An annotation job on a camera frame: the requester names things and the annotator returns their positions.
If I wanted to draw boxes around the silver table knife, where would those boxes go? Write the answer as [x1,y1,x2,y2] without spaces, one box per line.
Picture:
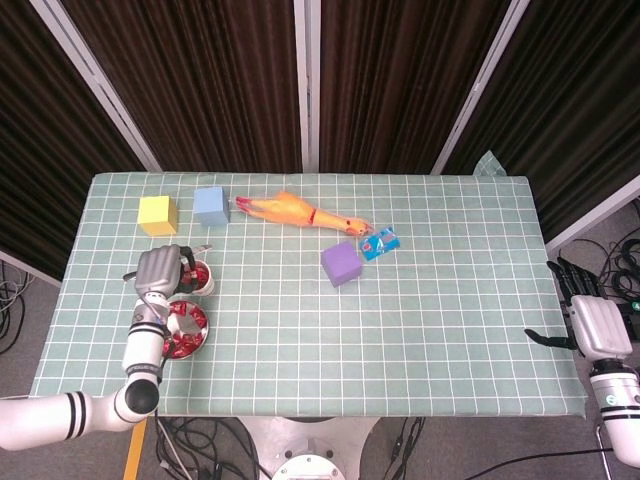
[122,243,214,281]

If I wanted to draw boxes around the orange rubber chicken toy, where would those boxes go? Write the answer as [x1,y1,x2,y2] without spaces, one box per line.
[234,190,375,238]

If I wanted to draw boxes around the purple foam cube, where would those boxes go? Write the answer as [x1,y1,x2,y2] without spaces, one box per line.
[320,239,364,289]

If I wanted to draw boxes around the grey floor cable bundle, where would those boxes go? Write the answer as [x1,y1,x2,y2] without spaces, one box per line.
[0,259,34,356]

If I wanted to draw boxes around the dark brown partition panel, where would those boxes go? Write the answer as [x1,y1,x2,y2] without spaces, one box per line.
[442,0,640,241]
[59,0,304,174]
[0,0,146,281]
[319,0,514,175]

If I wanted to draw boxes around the white paper cup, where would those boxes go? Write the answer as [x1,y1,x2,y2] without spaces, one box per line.
[189,258,217,297]

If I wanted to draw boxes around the green checked tablecloth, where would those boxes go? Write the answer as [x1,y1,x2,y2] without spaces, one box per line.
[25,149,589,420]

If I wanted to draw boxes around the white partition base rail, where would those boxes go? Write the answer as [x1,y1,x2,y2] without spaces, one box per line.
[544,173,640,254]
[0,248,64,289]

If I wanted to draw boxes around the yellow foam cube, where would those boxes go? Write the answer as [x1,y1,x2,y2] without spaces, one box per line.
[137,195,179,238]

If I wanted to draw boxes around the metal bowl of red candies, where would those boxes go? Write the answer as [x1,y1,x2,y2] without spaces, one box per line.
[162,297,211,360]

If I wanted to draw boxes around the long black cable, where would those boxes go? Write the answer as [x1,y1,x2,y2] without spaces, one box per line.
[467,448,614,480]

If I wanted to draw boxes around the yellow floor tape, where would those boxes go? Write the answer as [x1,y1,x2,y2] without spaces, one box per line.
[122,419,150,480]

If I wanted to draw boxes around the blue snack packet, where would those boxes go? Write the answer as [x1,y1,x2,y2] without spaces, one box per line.
[358,225,401,263]

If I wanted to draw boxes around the black cable with inline plug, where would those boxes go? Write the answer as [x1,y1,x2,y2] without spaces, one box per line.
[379,417,426,480]

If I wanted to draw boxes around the white partition frame post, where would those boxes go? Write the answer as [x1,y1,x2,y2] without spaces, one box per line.
[293,0,321,174]
[28,0,164,174]
[430,0,532,175]

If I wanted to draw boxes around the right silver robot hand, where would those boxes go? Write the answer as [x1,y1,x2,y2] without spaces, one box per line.
[523,258,634,359]

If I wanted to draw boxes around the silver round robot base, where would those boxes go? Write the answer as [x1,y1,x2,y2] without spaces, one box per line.
[239,417,381,480]

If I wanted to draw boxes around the light blue foam cube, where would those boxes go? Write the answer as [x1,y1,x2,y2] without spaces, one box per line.
[192,186,232,229]

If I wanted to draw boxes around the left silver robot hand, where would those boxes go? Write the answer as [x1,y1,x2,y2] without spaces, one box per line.
[133,243,201,300]

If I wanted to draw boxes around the black floor cable bundle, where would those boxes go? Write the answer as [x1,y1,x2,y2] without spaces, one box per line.
[152,414,274,480]
[554,197,640,304]

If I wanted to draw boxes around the black box with green light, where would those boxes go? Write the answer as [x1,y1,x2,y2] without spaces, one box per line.
[622,298,640,346]

